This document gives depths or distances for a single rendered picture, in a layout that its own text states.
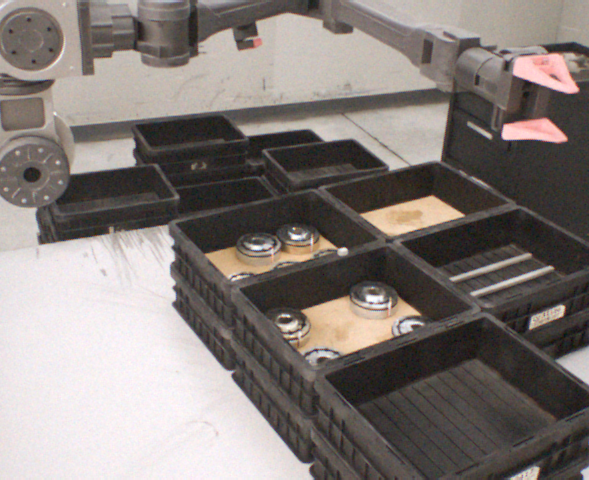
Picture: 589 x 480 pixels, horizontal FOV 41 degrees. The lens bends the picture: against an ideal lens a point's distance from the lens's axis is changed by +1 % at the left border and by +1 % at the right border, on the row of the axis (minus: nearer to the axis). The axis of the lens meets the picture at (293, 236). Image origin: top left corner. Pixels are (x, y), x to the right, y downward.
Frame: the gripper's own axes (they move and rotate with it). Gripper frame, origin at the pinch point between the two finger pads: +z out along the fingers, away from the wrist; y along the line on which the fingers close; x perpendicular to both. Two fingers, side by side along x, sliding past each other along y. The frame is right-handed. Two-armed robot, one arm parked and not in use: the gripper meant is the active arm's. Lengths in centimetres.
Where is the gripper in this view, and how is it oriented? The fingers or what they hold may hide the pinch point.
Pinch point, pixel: (563, 114)
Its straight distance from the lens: 103.9
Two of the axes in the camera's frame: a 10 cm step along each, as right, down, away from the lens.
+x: -9.2, 1.7, -3.7
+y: -0.4, 8.7, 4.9
